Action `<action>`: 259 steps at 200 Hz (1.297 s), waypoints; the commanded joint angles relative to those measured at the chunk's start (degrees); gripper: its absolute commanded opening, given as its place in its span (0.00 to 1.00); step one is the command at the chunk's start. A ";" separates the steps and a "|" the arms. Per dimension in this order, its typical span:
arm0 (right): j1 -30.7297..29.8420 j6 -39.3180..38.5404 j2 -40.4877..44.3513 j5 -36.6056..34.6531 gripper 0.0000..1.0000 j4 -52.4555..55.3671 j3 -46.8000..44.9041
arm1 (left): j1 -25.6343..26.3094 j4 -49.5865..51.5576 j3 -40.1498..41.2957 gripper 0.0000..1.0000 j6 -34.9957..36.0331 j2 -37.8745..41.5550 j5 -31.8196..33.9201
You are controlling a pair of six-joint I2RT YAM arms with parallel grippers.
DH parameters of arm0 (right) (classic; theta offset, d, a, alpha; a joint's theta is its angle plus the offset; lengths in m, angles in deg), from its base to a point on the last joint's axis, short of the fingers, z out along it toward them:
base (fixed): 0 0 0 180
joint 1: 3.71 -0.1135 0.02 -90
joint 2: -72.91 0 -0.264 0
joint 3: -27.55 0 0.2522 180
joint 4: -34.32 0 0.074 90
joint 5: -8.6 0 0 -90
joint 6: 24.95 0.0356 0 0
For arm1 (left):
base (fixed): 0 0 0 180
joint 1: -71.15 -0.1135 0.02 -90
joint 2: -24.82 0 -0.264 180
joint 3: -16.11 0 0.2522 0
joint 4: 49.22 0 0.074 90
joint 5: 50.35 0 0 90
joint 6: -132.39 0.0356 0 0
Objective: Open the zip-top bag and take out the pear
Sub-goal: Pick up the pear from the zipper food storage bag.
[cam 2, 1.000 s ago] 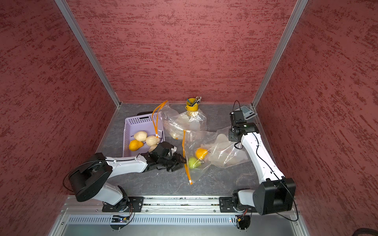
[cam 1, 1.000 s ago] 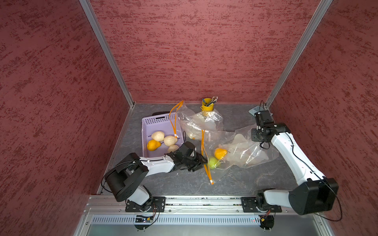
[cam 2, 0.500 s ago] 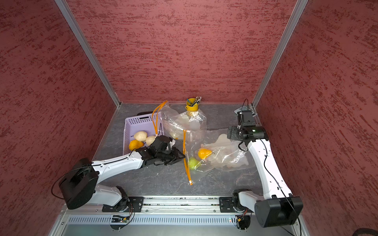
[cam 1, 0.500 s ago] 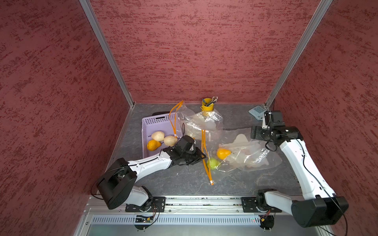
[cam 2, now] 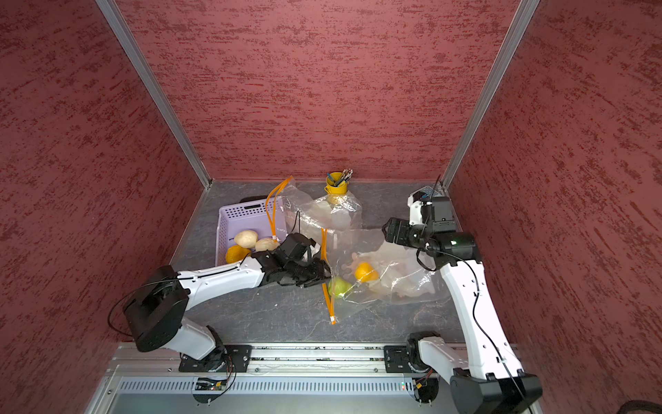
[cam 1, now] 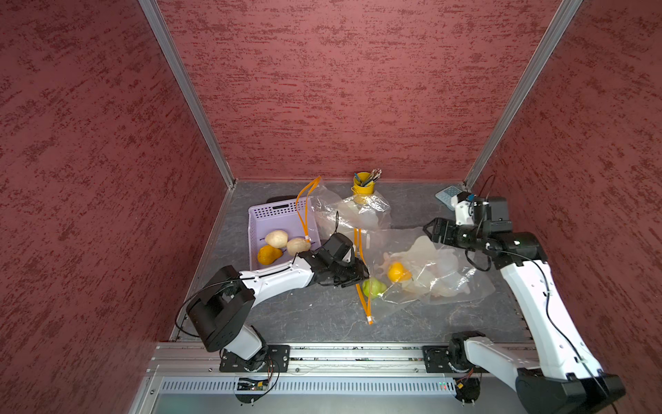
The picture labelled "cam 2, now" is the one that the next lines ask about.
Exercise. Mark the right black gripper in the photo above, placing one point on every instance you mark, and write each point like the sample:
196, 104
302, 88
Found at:
401, 236

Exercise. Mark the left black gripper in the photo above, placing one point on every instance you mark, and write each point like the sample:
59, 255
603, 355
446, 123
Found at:
317, 275

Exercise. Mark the clear zip-top bag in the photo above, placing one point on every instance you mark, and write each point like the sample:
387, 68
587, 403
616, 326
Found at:
402, 280
290, 209

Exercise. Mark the cream round fruit bag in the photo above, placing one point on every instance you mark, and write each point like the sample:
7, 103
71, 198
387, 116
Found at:
246, 239

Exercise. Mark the yellow fruit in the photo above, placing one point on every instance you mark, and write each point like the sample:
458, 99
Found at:
365, 273

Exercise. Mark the yellow pear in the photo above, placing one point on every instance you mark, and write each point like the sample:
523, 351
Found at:
236, 253

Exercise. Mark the beige round fruit bag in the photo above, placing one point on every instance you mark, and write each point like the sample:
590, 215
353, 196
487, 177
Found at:
266, 244

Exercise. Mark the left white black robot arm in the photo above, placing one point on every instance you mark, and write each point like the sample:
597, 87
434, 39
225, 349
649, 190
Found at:
156, 312

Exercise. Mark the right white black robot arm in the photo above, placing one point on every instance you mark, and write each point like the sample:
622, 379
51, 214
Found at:
491, 379

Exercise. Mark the green pear in right bag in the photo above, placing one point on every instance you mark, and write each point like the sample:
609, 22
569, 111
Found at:
339, 287

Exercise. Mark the lilac perforated plastic basket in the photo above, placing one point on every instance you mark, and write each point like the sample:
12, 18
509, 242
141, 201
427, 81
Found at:
243, 227

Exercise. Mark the pens in cup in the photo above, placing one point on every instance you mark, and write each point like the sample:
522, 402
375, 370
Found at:
337, 179

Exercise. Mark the yellow pen cup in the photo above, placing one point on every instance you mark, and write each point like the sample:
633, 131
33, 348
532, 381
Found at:
341, 190

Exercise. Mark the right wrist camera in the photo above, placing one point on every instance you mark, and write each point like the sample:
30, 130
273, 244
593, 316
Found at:
430, 208

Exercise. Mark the aluminium front rail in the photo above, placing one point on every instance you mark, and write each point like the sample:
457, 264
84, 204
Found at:
267, 359

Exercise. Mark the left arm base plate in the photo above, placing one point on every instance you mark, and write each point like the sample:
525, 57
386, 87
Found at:
238, 358

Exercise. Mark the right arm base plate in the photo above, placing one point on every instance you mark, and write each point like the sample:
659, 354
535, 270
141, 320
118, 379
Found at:
395, 359

